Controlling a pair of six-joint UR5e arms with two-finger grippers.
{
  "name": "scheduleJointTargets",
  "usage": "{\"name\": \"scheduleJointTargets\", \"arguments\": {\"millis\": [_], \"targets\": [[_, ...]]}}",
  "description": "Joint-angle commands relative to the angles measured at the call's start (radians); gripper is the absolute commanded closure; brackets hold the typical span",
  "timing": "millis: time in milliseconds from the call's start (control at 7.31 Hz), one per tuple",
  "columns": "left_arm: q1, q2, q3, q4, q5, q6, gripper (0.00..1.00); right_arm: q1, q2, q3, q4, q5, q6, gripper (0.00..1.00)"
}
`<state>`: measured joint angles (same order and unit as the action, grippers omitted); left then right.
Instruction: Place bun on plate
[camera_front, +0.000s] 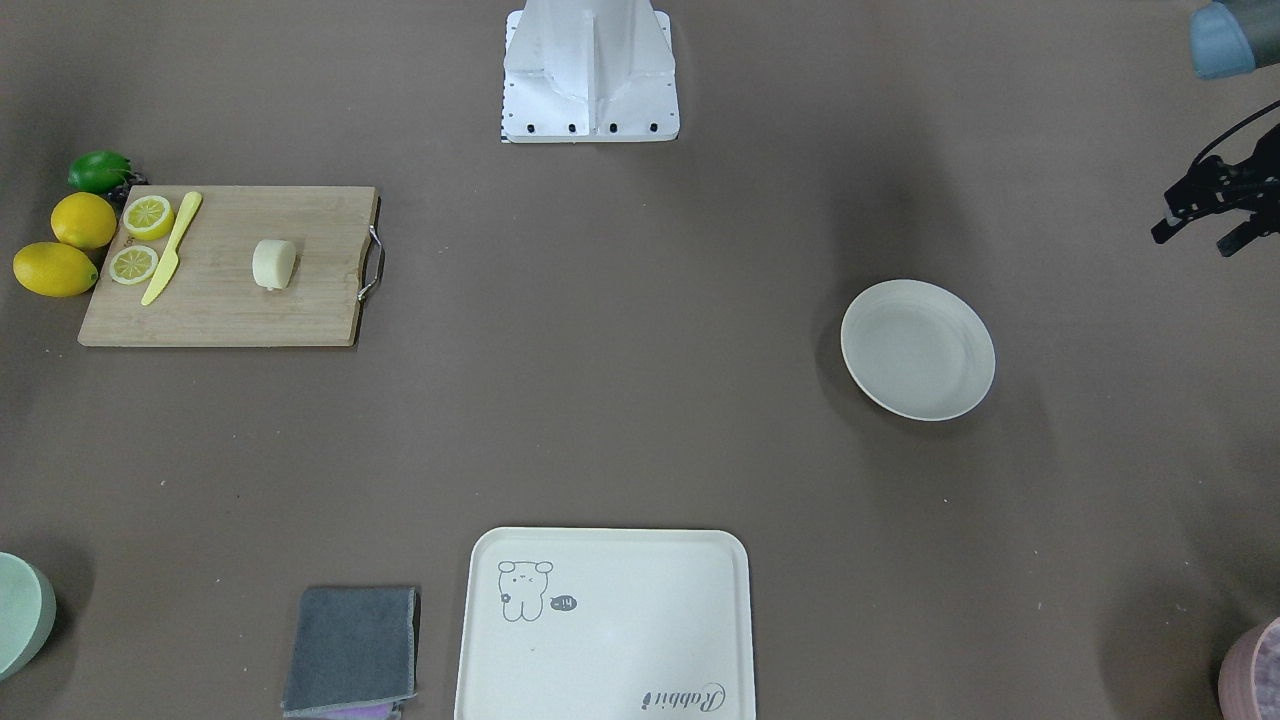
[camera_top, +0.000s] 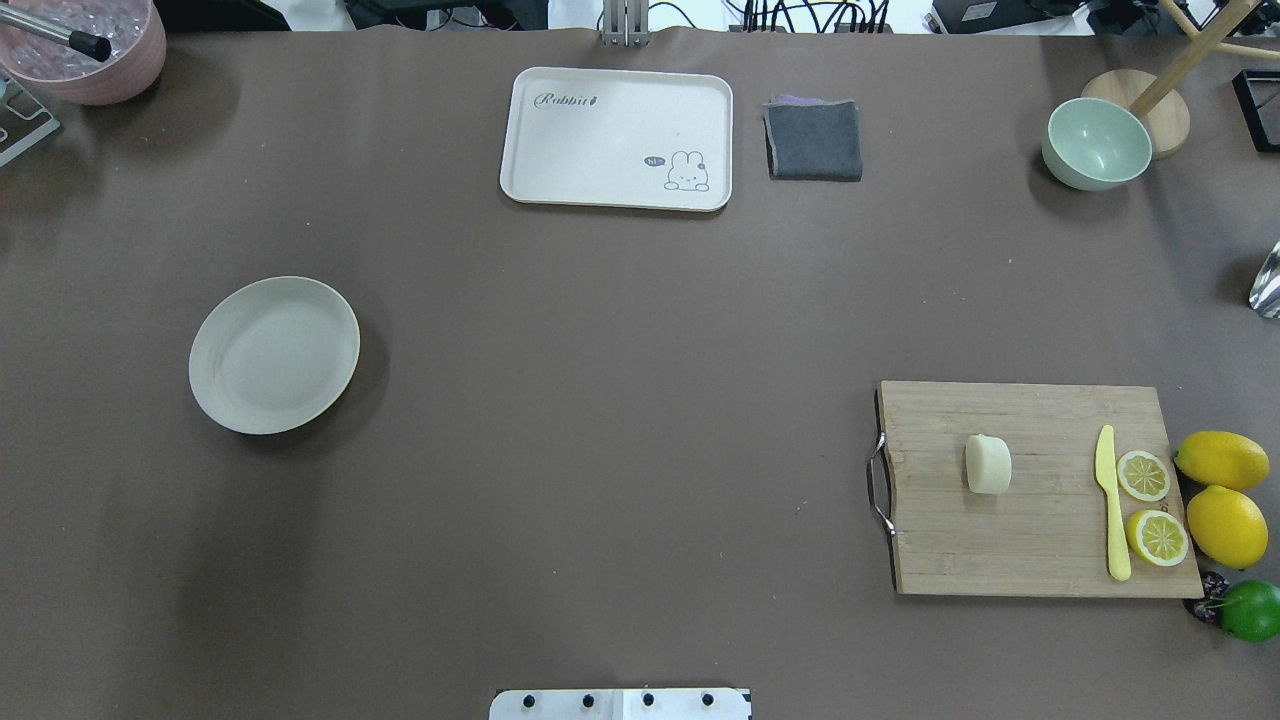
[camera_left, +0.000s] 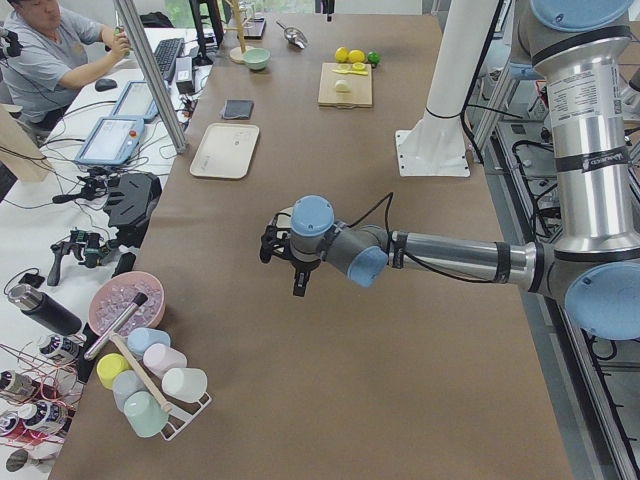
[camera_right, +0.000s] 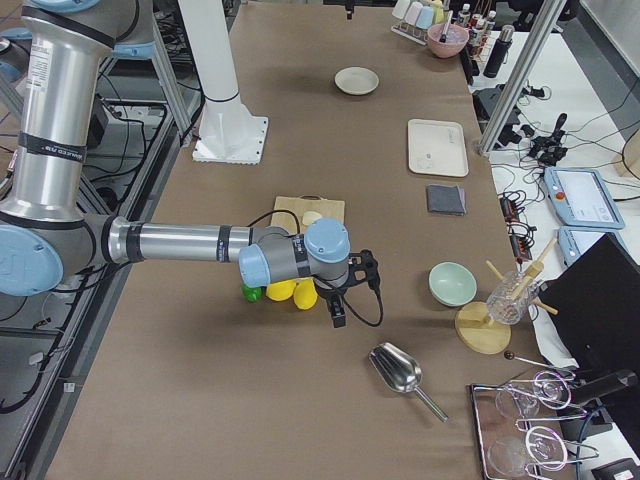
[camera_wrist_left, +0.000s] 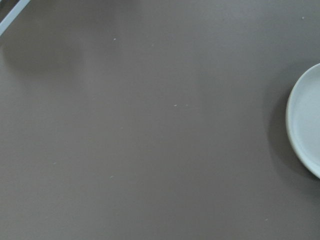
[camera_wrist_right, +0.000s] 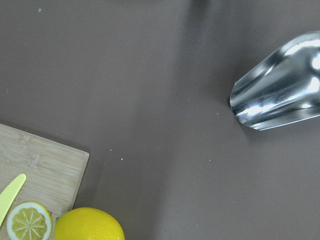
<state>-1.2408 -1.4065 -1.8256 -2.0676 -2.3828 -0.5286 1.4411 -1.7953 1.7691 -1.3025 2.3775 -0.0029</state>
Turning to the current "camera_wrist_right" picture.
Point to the bamboo cutting board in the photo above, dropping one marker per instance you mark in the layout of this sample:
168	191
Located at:
54	171

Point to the steel scoop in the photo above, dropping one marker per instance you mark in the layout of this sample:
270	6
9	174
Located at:
282	89

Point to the whole yellow lemon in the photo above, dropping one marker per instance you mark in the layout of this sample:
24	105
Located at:
86	223

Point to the lemon half slice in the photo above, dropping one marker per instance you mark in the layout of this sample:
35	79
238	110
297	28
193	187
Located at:
29	221

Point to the yellow plastic knife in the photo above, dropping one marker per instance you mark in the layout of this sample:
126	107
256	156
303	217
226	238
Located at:
8	195

